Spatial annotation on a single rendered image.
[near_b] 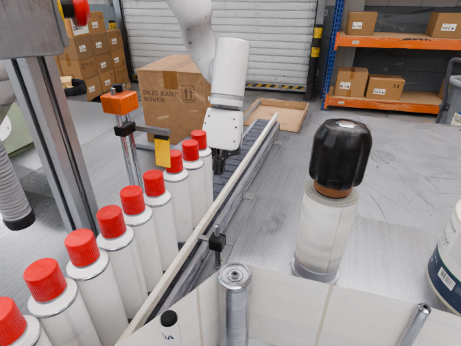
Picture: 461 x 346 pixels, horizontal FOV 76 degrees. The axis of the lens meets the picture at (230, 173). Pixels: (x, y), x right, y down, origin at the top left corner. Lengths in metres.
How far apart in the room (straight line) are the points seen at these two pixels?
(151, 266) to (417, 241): 0.55
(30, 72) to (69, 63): 3.91
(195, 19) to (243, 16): 4.14
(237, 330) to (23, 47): 0.37
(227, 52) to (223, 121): 0.16
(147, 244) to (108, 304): 0.10
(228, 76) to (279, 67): 4.14
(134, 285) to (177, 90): 0.71
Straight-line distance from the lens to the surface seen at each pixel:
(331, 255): 0.54
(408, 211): 0.95
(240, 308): 0.37
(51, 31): 0.34
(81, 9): 0.36
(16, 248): 0.87
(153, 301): 0.53
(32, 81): 0.49
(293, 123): 1.39
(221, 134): 0.75
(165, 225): 0.53
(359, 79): 4.26
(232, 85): 0.73
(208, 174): 0.66
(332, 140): 0.43
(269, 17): 4.80
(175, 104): 1.07
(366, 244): 0.71
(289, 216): 0.73
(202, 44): 0.82
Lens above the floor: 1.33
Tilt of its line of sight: 31 degrees down
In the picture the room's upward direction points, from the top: straight up
